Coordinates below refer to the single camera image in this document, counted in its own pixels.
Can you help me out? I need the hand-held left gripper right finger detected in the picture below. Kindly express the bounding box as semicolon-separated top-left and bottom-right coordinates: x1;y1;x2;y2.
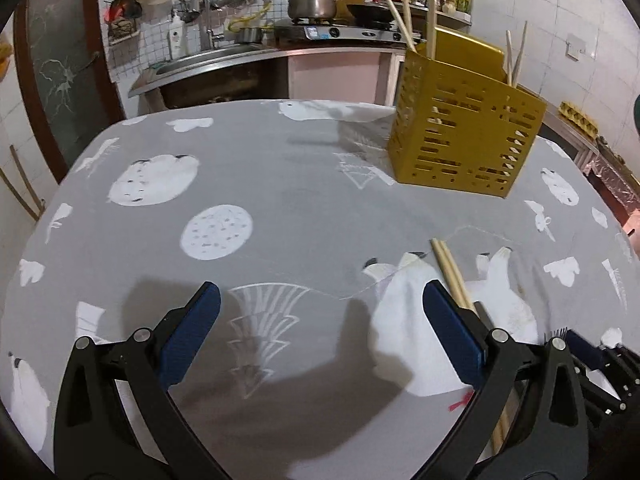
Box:
420;280;590;480

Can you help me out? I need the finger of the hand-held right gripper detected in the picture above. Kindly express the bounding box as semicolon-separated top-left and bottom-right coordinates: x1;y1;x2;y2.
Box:
567;332;627;414
606;343;640;392

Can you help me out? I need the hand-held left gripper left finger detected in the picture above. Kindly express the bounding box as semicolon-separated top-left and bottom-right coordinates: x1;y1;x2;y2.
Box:
52;281;226;480

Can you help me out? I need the yellow perforated utensil holder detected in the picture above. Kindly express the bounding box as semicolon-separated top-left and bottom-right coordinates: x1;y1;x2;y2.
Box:
387;27;549;201

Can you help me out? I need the grey printed tablecloth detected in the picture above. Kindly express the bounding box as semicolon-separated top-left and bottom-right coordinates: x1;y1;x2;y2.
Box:
0;99;640;480

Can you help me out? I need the small cabinet with plastic cover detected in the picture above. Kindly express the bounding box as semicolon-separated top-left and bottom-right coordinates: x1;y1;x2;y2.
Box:
584;152;640;233

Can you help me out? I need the wooden stick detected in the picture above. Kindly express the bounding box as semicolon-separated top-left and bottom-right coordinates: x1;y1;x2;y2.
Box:
0;166;40;222
10;144;47;213

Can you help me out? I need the yellow egg carton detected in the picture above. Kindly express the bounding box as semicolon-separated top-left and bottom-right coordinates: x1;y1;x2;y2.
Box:
558;100;599;134

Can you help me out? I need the steel sink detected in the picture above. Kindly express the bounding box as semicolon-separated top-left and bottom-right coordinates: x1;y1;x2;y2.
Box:
127;42;282;100

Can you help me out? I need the kitchen counter cabinet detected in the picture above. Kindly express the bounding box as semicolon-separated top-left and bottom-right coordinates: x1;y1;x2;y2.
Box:
270;42;410;107

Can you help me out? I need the brown door with glass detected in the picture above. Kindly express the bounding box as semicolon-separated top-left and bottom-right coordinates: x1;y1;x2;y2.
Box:
13;0;127;183

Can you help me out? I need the white soap bottle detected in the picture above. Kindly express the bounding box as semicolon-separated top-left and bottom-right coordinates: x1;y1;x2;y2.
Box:
168;10;187;60

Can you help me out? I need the metal faucet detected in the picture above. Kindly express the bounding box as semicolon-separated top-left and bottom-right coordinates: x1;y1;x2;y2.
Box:
192;0;224;52

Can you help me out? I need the gas stove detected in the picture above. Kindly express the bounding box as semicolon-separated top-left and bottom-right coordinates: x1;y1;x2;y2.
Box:
273;18;417;45

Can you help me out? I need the black wok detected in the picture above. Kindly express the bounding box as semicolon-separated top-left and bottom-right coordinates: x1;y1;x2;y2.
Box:
345;2;402;28

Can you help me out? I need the steel cooking pot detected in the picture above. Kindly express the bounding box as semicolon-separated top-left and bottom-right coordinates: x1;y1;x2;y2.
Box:
279;0;347;22

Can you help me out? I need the yellow hose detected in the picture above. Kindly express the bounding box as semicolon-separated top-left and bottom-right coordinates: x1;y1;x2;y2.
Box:
226;3;274;32

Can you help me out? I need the wire basket with red bag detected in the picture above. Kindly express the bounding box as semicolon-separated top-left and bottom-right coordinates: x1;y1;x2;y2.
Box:
104;0;144;45

